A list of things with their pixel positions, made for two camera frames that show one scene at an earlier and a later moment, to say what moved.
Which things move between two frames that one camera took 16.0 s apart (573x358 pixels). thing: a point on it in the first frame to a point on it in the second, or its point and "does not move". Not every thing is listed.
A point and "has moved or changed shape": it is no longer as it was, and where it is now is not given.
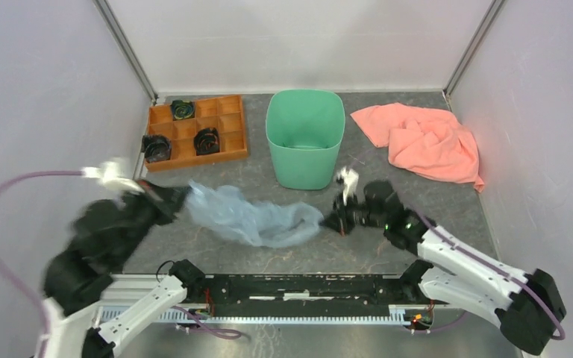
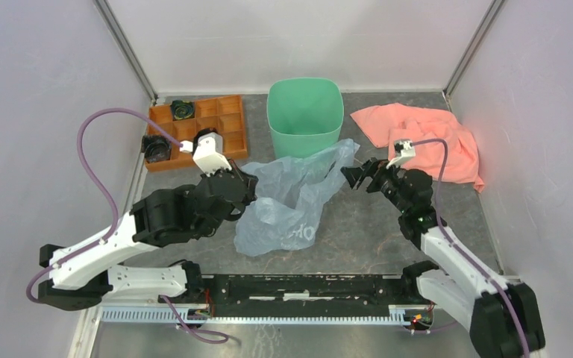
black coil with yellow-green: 183,110 does not move
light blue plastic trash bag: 268,224 has moved or changed shape
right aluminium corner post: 494,7 does not move
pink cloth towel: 422,141 does not move
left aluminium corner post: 104,9 does not move
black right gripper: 339,221 to 372,168
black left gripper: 167,200 to 251,181
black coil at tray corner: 156,148 does not move
